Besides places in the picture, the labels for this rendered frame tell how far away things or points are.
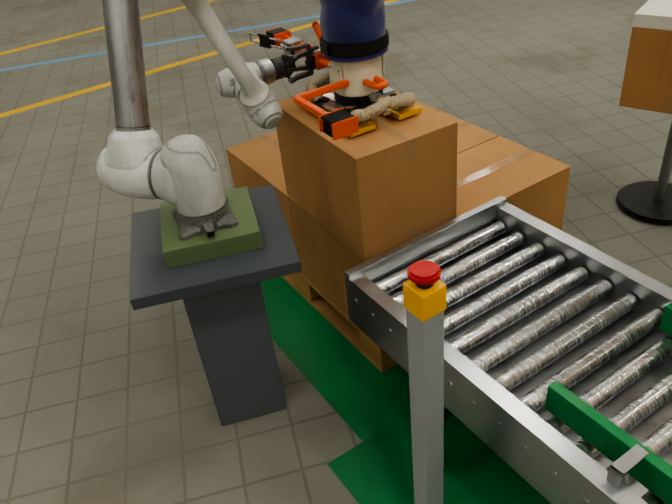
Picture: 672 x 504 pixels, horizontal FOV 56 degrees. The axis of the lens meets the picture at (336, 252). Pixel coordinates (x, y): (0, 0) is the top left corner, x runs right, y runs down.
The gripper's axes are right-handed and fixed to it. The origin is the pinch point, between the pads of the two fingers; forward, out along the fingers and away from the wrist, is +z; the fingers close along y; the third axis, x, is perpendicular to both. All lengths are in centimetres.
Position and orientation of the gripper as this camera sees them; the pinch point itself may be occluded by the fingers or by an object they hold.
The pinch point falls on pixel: (320, 55)
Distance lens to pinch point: 245.9
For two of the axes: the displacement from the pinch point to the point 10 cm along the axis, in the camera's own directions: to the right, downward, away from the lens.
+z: 8.5, -3.7, 3.8
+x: 5.2, 4.5, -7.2
